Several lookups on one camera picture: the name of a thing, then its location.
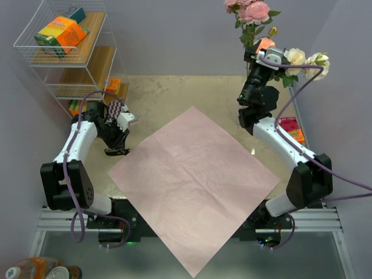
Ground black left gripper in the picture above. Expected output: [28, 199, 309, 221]
[97, 119, 130, 151]

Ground black ribbon gold lettering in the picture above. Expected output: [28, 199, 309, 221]
[104, 148, 130, 156]

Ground peach rose stem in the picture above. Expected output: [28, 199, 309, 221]
[253, 26, 278, 53]

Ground white rose stem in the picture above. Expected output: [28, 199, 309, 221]
[274, 48, 330, 88]

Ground pink rose stem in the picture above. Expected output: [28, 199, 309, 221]
[235, 1, 281, 47]
[224, 0, 252, 29]

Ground purple pink wrapping paper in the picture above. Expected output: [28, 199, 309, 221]
[108, 107, 279, 276]

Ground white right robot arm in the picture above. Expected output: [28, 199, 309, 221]
[237, 45, 333, 228]

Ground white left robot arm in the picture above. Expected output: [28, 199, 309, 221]
[40, 101, 137, 228]

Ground zigzag patterned item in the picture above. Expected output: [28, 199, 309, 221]
[105, 101, 128, 124]

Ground pink orange snack box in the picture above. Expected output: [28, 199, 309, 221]
[278, 117, 305, 144]

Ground small orange box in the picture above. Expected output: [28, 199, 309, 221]
[105, 78, 121, 95]

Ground colourful sponge pack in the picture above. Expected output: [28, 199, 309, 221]
[67, 99, 82, 116]

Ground orange yellow box on shelf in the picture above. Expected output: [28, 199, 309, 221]
[34, 16, 89, 58]

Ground dark teal box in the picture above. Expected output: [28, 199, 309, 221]
[61, 6, 86, 24]

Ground metal tin can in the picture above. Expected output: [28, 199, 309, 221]
[45, 266, 83, 279]

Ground orange juice bottle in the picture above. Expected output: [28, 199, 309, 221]
[5, 257, 62, 279]

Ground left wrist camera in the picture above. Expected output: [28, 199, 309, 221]
[116, 112, 138, 131]

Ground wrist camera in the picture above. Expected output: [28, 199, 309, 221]
[256, 46, 284, 71]
[116, 112, 138, 131]

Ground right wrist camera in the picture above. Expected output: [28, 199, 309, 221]
[256, 46, 284, 71]

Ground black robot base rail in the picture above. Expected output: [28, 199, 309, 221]
[40, 197, 294, 246]

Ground white wire shelf rack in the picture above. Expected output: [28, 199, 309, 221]
[14, 1, 128, 117]

